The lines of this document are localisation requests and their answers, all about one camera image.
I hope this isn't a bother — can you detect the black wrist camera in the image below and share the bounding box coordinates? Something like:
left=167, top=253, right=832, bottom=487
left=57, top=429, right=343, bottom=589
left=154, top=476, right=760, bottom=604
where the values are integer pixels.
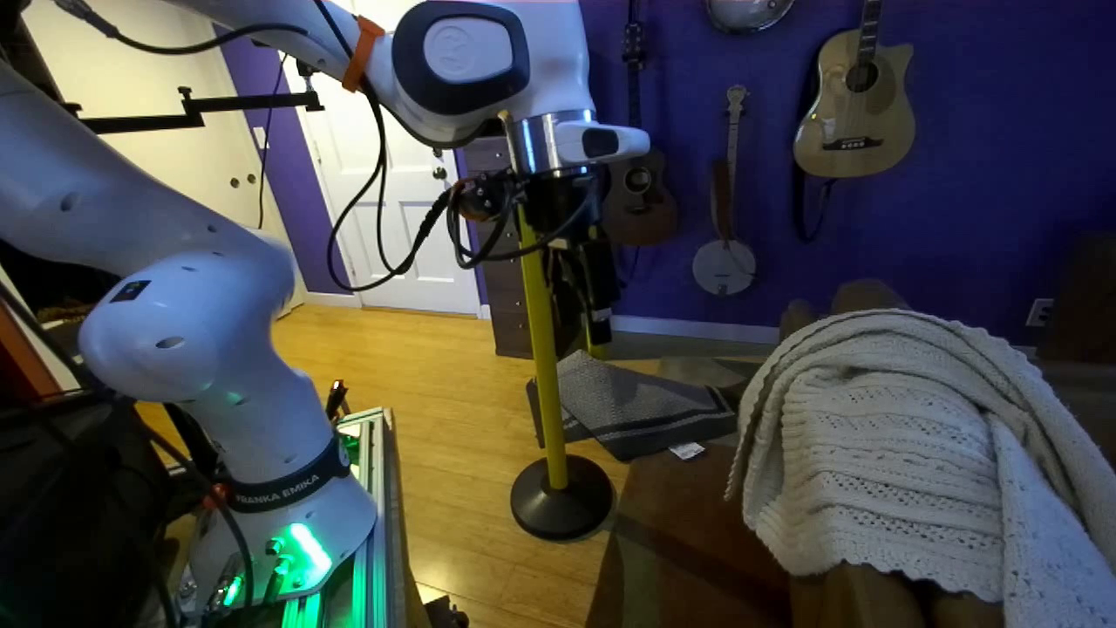
left=449, top=169, right=522, bottom=241

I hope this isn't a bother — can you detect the white panel door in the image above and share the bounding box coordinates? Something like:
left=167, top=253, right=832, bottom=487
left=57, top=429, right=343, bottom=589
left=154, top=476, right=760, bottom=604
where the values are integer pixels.
left=292, top=54, right=486, bottom=319

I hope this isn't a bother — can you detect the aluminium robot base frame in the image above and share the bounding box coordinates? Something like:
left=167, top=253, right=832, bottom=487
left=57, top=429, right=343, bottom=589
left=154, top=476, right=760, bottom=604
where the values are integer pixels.
left=170, top=405, right=407, bottom=628

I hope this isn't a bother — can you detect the white knitted blanket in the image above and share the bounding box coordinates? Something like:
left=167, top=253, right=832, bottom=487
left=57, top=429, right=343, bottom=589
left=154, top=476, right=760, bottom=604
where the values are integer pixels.
left=724, top=302, right=1116, bottom=628

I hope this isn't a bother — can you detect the dark wooden cabinet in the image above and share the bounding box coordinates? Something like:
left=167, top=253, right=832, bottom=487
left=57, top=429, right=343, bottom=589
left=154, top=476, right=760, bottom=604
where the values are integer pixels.
left=457, top=137, right=553, bottom=358

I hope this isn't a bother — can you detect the gray floor mat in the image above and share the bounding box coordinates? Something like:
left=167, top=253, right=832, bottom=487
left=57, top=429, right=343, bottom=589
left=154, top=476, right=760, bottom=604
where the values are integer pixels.
left=522, top=344, right=748, bottom=465

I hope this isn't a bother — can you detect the yellow stanchion post black base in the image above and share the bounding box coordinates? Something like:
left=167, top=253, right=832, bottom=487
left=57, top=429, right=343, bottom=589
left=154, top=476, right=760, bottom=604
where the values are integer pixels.
left=505, top=204, right=617, bottom=544

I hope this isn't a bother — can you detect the black fabric bag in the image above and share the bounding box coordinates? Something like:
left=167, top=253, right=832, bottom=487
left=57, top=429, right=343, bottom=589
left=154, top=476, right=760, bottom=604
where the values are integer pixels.
left=0, top=387, right=178, bottom=628

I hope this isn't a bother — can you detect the light wood acoustic guitar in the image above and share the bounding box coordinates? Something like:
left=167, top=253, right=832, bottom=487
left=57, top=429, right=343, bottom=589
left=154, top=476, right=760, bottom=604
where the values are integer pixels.
left=793, top=0, right=918, bottom=184

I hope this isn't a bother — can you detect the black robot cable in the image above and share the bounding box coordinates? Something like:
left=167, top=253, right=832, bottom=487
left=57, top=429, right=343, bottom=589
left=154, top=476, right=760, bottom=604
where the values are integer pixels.
left=48, top=0, right=606, bottom=297

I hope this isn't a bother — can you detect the brown sofa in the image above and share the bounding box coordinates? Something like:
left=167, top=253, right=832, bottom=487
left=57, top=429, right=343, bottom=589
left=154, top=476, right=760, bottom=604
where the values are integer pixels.
left=587, top=230, right=1116, bottom=628

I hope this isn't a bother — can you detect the black metal shelf bracket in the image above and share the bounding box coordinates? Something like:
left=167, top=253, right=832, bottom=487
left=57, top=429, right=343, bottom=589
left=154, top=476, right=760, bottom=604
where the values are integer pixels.
left=62, top=84, right=329, bottom=137

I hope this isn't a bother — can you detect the round silver wall ornament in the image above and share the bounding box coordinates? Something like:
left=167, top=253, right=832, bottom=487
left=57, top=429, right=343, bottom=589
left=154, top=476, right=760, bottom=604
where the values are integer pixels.
left=705, top=0, right=799, bottom=34

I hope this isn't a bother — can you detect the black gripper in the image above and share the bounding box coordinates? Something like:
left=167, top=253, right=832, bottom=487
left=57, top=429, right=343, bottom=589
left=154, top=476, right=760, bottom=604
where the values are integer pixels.
left=542, top=169, right=621, bottom=358

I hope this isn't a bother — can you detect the dark wood guitar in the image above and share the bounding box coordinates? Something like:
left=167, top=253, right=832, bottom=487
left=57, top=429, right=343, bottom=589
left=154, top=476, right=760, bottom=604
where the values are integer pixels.
left=605, top=0, right=683, bottom=252

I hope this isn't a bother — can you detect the white wall outlet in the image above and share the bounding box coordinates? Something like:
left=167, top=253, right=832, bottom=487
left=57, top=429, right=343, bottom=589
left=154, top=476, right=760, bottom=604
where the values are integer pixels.
left=1023, top=292, right=1059, bottom=336

